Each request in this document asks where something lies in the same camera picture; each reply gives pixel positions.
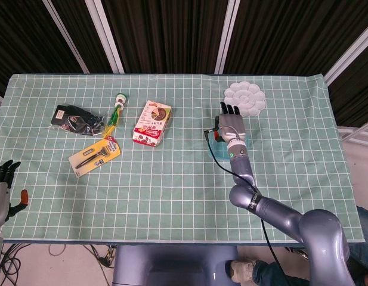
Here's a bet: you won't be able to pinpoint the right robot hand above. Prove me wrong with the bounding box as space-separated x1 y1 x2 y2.
215 101 247 145

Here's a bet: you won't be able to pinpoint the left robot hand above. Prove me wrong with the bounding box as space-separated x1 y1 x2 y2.
0 160 29 225

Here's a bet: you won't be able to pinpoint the blue container lid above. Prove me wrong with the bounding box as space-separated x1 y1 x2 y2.
208 133 252 163

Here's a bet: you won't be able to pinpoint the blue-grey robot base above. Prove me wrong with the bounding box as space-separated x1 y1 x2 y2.
112 244 240 286

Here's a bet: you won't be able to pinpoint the white flower paint palette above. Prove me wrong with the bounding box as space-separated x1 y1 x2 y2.
224 81 267 118

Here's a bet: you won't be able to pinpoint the red white cookie box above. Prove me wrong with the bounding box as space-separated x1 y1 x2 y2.
132 100 174 148

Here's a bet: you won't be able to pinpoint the green checkered tablecloth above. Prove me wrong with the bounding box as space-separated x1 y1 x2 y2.
0 73 366 244

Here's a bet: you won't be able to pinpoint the razor in yellow pack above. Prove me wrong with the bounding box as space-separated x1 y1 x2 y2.
68 135 122 178

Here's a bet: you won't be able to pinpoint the dark pleated curtain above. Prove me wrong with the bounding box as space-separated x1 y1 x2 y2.
0 0 368 129

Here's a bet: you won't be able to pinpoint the black fabric in clear bag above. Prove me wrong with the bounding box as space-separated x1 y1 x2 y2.
49 103 109 138

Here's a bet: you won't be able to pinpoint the green yellow toy white cap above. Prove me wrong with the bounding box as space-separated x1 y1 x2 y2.
102 93 128 138

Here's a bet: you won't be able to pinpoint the beige sneaker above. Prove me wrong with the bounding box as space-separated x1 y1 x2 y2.
230 259 261 284

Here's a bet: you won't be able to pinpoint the blue jeans leg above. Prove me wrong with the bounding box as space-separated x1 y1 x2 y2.
251 259 311 286
347 205 368 286

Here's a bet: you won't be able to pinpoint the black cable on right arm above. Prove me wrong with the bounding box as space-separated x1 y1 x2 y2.
203 128 287 286

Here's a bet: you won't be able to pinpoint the black floor cables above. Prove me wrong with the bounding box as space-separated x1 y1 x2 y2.
3 243 32 276

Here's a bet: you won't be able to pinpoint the white frame post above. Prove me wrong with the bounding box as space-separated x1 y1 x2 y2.
84 0 125 74
42 0 91 74
215 0 241 74
323 20 368 86

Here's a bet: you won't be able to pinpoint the floor cable with plug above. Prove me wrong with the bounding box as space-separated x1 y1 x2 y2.
82 244 116 269

